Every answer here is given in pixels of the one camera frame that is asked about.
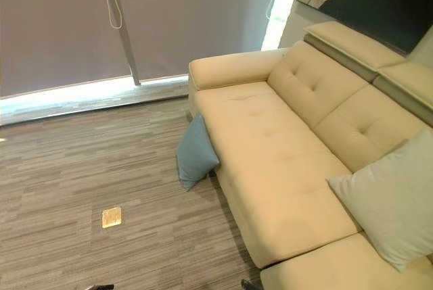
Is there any pale grey square cushion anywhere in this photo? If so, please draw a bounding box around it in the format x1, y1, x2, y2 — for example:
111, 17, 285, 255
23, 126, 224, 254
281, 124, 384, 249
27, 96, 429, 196
325, 128, 433, 274

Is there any metal window mullion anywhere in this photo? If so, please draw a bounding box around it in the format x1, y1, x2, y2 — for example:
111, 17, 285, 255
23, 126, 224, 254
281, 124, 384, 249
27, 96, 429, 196
101, 0, 141, 87

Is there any framed abstract wall painting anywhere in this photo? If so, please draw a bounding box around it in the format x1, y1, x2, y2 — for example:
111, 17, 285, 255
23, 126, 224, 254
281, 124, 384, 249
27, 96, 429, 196
296, 0, 433, 56

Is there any brass floor socket cover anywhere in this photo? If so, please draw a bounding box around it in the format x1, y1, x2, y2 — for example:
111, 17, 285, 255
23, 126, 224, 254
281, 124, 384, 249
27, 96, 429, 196
101, 207, 124, 228

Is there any cream leather sofa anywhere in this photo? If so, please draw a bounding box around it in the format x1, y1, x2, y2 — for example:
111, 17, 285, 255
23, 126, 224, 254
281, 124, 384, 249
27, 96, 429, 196
187, 21, 433, 290

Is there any grey roller blind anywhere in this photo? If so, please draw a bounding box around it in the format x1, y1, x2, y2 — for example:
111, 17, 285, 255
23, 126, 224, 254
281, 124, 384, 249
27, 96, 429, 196
114, 0, 281, 80
0, 0, 135, 99

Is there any blue square cushion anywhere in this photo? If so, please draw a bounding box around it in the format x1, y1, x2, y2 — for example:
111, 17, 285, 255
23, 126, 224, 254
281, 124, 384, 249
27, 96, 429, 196
176, 112, 221, 192

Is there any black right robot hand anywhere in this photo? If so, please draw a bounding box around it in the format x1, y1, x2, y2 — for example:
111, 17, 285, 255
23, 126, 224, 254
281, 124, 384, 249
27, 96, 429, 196
240, 279, 263, 290

